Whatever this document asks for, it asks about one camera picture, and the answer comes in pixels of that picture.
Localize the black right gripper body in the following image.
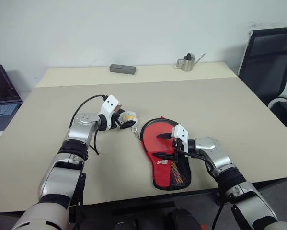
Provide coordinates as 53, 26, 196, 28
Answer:
172, 138, 189, 159

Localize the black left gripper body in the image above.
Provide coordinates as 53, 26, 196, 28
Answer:
104, 112, 125, 131

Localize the white duck plush keychain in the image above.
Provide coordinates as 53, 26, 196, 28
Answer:
120, 110, 141, 140

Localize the red paddle case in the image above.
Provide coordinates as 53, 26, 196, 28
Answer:
139, 116, 192, 190

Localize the gray fabric pouch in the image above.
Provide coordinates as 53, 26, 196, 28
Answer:
109, 64, 137, 76

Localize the dark rounded shape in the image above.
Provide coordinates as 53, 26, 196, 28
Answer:
170, 207, 199, 230

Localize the silver metal watering can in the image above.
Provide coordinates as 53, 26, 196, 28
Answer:
176, 53, 207, 72

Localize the dark open laptop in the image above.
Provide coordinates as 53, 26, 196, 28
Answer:
0, 64, 23, 133

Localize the black mesh office chair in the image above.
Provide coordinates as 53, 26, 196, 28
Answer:
238, 26, 287, 138

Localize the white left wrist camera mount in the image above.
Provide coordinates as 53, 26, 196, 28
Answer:
99, 95, 123, 121

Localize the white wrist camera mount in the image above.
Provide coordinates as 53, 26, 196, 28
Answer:
171, 124, 190, 154
99, 95, 123, 121

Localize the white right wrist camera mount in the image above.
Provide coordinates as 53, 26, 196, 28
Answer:
171, 124, 190, 154

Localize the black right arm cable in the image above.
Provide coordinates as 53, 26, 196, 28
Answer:
178, 149, 227, 230

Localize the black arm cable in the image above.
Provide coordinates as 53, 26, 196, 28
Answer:
178, 149, 227, 230
70, 94, 108, 156

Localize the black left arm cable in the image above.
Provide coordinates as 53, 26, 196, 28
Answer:
70, 94, 108, 156

